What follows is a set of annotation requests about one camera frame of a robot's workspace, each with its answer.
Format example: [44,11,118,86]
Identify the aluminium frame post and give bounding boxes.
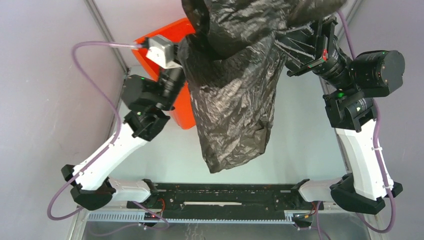
[334,0,363,40]
[83,0,129,74]

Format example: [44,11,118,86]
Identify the aluminium frame post right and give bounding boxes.
[334,0,363,40]

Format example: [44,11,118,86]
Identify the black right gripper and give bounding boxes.
[265,13,354,91]

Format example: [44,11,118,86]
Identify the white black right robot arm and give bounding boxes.
[277,16,405,215]

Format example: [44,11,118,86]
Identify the black plastic trash bag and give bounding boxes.
[181,0,345,174]

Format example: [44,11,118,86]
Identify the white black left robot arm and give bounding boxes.
[61,35,186,211]

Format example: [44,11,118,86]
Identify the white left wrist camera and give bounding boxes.
[146,35,182,69]

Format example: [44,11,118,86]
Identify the aluminium frame post left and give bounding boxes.
[83,0,129,74]

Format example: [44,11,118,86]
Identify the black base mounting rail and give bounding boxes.
[142,183,313,222]

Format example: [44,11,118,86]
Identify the orange plastic trash bin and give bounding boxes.
[132,17,196,130]

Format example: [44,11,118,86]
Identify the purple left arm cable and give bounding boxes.
[46,41,147,222]

